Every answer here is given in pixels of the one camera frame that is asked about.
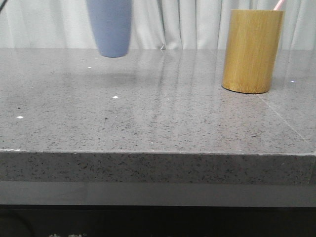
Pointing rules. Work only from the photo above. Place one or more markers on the white curtain backdrop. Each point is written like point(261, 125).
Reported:
point(156, 24)

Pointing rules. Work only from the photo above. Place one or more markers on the pink chopstick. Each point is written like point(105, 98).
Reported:
point(278, 5)

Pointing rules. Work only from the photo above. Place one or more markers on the bamboo cylindrical holder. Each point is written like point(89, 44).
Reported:
point(251, 50)

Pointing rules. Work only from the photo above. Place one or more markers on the blue plastic cup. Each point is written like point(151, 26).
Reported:
point(111, 25)

